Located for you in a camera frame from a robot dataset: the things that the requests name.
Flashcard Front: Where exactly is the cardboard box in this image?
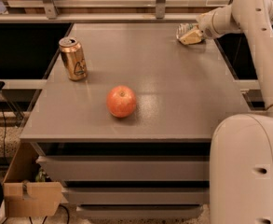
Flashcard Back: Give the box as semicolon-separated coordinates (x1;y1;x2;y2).
3;143;62;217

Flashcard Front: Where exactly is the gold soda can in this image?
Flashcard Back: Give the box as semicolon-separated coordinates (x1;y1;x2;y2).
59;36;87;81

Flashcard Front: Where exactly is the grey drawer cabinet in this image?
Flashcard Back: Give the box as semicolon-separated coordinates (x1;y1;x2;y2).
21;23;248;218

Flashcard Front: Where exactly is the white green 7up can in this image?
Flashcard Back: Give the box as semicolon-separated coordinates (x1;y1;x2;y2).
176;23;197;39

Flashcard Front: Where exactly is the red apple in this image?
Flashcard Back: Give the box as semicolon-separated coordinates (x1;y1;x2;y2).
106;85;137;118

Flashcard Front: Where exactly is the metal shelf frame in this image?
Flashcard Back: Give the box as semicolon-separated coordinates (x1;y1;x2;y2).
0;0;233;23

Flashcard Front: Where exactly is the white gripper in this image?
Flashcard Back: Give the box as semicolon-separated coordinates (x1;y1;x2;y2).
178;10;221;45

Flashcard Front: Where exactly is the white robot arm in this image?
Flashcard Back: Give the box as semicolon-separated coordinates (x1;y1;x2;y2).
176;0;273;224

